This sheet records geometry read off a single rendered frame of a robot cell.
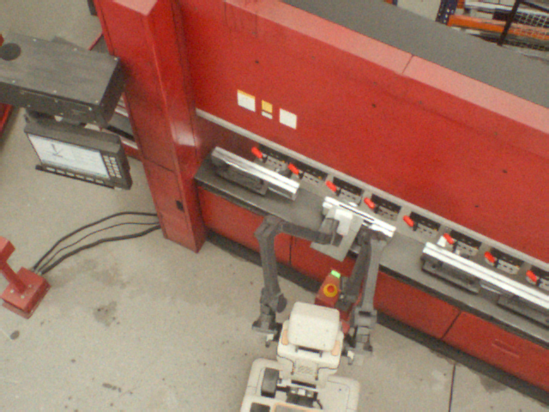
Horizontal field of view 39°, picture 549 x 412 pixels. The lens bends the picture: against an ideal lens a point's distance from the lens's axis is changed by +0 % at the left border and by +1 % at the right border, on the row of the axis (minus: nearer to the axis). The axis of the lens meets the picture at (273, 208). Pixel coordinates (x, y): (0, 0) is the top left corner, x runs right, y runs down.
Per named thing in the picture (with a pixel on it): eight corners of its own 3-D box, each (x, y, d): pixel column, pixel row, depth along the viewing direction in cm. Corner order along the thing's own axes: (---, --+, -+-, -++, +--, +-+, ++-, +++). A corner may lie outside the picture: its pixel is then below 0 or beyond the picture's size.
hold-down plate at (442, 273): (420, 269, 400) (422, 268, 398) (425, 261, 403) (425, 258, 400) (476, 295, 394) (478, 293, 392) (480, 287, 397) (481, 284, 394)
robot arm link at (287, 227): (261, 225, 341) (280, 232, 335) (265, 213, 341) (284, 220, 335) (312, 240, 376) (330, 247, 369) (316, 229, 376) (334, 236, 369)
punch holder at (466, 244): (443, 244, 374) (451, 229, 359) (450, 229, 378) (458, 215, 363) (473, 257, 371) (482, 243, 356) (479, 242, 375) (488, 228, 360)
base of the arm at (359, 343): (345, 349, 348) (371, 355, 346) (348, 332, 346) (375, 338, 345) (346, 342, 356) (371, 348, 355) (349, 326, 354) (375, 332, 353)
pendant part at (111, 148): (43, 170, 383) (21, 130, 351) (52, 149, 388) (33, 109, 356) (129, 191, 378) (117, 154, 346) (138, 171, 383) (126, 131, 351)
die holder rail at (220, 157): (212, 163, 427) (211, 154, 419) (217, 154, 430) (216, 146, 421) (293, 201, 418) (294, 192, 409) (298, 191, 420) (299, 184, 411)
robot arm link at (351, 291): (363, 234, 350) (386, 237, 352) (361, 227, 355) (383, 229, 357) (337, 303, 375) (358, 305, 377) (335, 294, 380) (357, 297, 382)
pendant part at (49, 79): (37, 175, 398) (-19, 76, 322) (56, 136, 408) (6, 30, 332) (131, 199, 392) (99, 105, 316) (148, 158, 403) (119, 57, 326)
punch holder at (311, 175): (294, 176, 390) (295, 160, 375) (301, 163, 393) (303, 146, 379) (321, 188, 387) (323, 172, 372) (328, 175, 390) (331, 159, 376)
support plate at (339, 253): (310, 246, 393) (310, 246, 392) (332, 205, 404) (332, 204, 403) (341, 262, 390) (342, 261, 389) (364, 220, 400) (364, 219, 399)
